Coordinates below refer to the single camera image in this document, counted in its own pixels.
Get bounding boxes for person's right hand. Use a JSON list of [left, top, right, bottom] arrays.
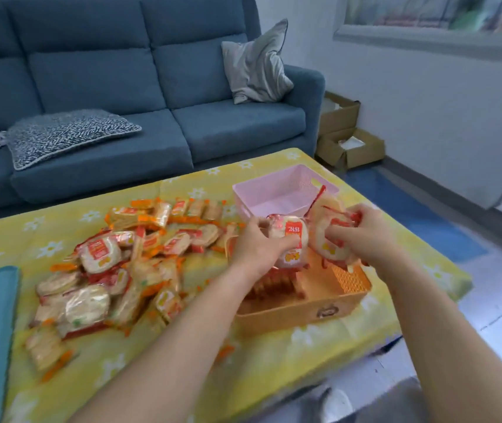
[[324, 203, 399, 267]]

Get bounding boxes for person's left hand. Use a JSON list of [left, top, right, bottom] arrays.
[[229, 217, 300, 287]]

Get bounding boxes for round snack packet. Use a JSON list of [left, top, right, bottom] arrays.
[[305, 185, 364, 274], [267, 214, 310, 269]]

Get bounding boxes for pink plastic basket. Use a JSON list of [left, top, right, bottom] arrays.
[[232, 164, 340, 223]]

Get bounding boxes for orange plastic basket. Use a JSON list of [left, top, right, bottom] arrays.
[[226, 235, 373, 338]]

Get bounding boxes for pile of snack packets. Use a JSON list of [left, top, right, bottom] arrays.
[[23, 197, 251, 384]]

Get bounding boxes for person's left forearm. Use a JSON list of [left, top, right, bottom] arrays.
[[68, 264, 256, 423]]

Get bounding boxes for person's right forearm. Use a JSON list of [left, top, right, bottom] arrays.
[[374, 250, 502, 423]]

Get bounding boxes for blue rug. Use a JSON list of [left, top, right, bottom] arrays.
[[341, 167, 489, 263]]

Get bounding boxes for low open cardboard box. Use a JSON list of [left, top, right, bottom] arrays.
[[315, 127, 386, 171]]

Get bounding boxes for yellow floral tablecloth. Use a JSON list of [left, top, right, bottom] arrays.
[[0, 148, 474, 423]]

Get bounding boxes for tall cardboard box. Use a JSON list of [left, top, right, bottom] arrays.
[[319, 91, 361, 137]]

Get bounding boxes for grey trousers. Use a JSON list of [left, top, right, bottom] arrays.
[[352, 376, 432, 423]]

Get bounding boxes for white shoe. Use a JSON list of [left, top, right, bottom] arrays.
[[317, 387, 354, 423]]

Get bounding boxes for grey cushion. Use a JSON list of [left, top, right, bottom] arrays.
[[221, 18, 294, 105]]

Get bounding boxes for black white patterned cushion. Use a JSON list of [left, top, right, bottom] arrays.
[[6, 109, 142, 171]]

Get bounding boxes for blue fabric sofa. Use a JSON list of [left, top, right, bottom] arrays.
[[0, 0, 325, 214]]

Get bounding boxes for grey window frame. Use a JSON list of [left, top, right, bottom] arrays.
[[333, 0, 502, 65]]

